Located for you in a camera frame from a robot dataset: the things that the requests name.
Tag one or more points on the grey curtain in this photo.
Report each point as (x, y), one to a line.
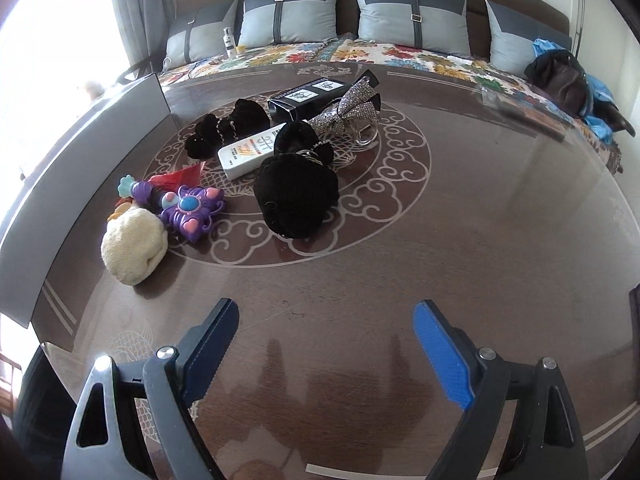
(140, 5)

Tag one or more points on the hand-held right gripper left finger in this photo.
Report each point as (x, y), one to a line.
(214, 345)

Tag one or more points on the brown bed headboard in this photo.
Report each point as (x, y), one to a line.
(347, 10)

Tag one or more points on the white lotion bottle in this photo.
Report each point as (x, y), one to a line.
(231, 45)

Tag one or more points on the grey chair back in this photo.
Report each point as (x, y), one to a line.
(90, 150)

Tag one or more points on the pile of dark clothes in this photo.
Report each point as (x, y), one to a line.
(565, 82)

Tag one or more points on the black rectangular box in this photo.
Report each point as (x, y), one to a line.
(315, 96)

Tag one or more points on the white cosmetic tube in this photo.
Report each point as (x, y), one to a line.
(250, 152)

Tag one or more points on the floral bed blanket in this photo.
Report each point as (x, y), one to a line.
(400, 60)

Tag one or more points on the large black velvet bow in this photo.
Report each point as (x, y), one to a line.
(295, 195)

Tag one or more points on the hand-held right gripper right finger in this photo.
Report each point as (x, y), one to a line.
(445, 355)

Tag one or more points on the brown patterned glass desktop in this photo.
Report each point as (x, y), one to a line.
(450, 240)

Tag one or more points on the small black velvet bow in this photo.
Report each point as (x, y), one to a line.
(215, 127)

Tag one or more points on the purple toy wand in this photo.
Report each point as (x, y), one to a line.
(192, 207)

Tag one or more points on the blue cloth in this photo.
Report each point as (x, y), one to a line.
(597, 85)

